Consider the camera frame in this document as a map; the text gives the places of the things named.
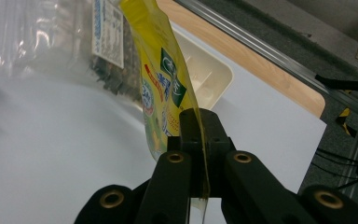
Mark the clear bag of dried seaweed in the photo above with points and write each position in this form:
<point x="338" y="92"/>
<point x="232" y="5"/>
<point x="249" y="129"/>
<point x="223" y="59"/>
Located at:
<point x="43" y="40"/>

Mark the black and yellow tape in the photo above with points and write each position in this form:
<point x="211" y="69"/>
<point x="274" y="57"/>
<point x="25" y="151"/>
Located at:
<point x="345" y="119"/>

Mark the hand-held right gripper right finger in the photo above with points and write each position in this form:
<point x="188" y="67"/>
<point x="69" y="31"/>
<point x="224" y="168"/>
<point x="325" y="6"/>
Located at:
<point x="214" y="137"/>

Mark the black bar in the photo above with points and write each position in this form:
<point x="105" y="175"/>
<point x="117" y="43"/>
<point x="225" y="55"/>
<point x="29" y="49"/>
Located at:
<point x="345" y="83"/>

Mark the cream plastic tray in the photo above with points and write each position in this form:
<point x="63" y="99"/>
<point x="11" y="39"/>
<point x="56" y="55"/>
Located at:
<point x="209" y="77"/>

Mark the yellow seasoning packet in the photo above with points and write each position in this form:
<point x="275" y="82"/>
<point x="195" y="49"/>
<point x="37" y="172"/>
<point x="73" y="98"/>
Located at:
<point x="155" y="46"/>

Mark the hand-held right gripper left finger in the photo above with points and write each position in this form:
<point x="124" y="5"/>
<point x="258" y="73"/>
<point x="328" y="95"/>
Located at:
<point x="189" y="130"/>

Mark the white table sheet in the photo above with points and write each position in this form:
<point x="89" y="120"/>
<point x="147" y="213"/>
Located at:
<point x="59" y="140"/>

